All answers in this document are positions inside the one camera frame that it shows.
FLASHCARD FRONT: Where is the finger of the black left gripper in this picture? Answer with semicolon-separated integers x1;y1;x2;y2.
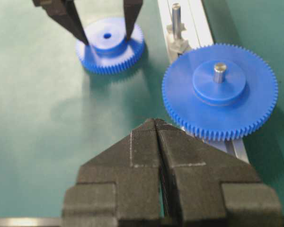
33;0;89;45
123;0;143;41

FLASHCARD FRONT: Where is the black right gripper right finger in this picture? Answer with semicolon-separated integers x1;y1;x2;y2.
155;119;282;227

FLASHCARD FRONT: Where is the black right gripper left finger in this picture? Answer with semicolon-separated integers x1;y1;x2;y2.
62;118;165;227

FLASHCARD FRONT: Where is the small blue plastic gear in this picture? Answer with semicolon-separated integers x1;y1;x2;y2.
76;17;145;74

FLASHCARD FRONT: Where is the free steel shaft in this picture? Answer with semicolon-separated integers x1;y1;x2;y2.
172;3;182;40

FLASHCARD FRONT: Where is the large blue plastic gear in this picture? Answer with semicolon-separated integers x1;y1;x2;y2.
162;44;278;141

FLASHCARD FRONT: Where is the steel shaft through large gear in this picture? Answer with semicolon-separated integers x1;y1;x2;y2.
213;62;227;84

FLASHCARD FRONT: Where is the silver aluminium extrusion rail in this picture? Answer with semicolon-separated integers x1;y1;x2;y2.
157;0;251;164

